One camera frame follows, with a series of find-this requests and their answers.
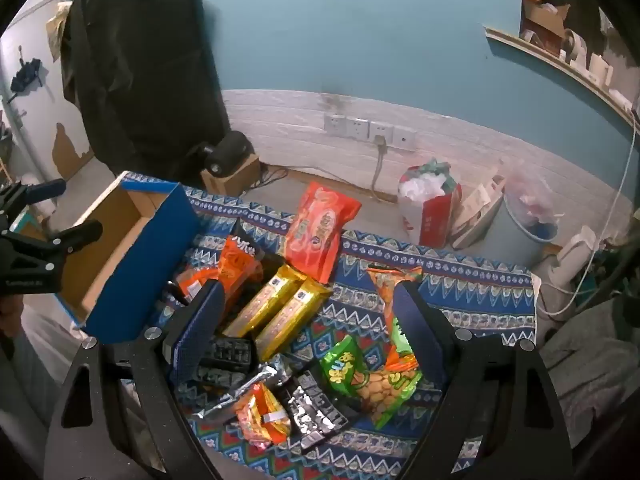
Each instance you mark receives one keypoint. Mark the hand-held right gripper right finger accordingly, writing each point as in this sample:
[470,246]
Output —
[417,332]

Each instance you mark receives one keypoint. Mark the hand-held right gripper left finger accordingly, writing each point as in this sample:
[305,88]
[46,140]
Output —
[197,332]

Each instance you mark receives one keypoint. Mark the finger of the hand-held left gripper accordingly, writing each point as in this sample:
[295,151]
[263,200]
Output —
[47,188]
[80,235]

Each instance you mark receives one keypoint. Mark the small orange snack packet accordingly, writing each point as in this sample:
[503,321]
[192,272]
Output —
[192,280]

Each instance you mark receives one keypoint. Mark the orange and green snack bag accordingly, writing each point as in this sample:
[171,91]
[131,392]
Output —
[385,285]

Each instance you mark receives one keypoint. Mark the gold biscuit packet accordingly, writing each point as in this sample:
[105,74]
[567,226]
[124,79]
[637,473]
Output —
[260,305]
[290,320]

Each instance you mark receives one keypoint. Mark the green peanut snack bag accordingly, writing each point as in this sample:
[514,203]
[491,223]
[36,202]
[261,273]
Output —
[350,370]

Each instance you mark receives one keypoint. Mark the orange and black snack bag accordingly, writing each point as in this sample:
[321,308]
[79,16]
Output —
[240,265]

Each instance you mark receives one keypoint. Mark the blue cardboard box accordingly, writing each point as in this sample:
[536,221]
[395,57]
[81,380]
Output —
[170,245]

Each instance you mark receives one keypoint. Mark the orange yellow snack bag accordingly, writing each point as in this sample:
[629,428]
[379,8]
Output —
[260,415]

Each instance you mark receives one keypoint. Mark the black and silver snack packet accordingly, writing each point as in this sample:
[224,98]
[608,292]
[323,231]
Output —
[317,405]

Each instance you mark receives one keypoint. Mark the large orange biscuit packet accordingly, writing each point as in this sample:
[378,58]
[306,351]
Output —
[315,230]

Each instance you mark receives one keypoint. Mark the white door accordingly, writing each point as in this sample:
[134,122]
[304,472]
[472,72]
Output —
[35,130]

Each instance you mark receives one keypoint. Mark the patterned blue blanket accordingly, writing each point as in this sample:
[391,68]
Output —
[450,270]

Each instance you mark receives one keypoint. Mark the black folded umbrella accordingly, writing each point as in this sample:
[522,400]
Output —
[25,80]

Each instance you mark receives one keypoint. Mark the red and white bag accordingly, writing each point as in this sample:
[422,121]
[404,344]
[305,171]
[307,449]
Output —
[430,215]

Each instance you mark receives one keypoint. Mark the light blue bin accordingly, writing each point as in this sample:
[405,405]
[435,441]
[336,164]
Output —
[520,245]

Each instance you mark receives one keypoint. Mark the white paper packaging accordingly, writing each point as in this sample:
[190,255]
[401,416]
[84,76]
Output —
[477,210]

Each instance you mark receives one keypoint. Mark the black cloth cover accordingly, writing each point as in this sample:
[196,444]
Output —
[140,60]

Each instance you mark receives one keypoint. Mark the black cylindrical device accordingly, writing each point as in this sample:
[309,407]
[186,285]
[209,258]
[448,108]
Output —
[227,152]

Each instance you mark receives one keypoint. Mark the clear plastic bin liner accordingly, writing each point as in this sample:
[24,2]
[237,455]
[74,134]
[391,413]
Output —
[530,195]

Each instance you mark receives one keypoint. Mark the grey cloth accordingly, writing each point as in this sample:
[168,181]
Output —
[595,350]

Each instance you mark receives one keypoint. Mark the open cardboard box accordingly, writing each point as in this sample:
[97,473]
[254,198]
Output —
[542,20]

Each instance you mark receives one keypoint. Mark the white wall socket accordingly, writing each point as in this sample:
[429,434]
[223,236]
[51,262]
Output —
[357,127]
[404,138]
[387,132]
[334,124]

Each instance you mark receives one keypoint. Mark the wooden wall shelf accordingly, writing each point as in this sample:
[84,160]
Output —
[540,52]

